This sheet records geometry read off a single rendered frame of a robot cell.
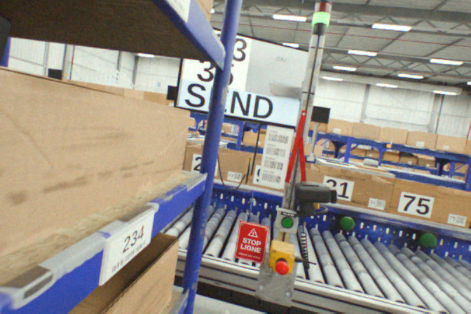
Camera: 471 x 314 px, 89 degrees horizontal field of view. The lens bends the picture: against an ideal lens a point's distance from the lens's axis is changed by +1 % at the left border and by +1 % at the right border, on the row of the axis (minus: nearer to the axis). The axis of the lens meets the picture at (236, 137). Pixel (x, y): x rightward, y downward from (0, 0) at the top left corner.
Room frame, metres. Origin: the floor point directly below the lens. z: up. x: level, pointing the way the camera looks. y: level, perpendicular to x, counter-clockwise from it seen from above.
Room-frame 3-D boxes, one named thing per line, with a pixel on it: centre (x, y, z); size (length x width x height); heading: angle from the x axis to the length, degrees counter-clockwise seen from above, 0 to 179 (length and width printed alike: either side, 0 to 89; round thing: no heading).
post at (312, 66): (0.79, -0.21, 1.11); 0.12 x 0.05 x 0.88; 81
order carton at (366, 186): (1.46, -0.71, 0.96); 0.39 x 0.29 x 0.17; 81
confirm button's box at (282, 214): (0.76, -0.21, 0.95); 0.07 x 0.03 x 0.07; 81
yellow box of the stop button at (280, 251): (0.73, -0.24, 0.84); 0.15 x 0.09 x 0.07; 81
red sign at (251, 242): (0.78, -0.14, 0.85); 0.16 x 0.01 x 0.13; 81
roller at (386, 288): (1.01, -0.65, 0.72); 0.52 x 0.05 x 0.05; 171
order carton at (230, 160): (1.57, 0.07, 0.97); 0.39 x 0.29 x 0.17; 81
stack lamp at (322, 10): (0.80, -0.21, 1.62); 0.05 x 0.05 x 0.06
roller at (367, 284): (1.02, -0.59, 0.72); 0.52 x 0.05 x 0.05; 171
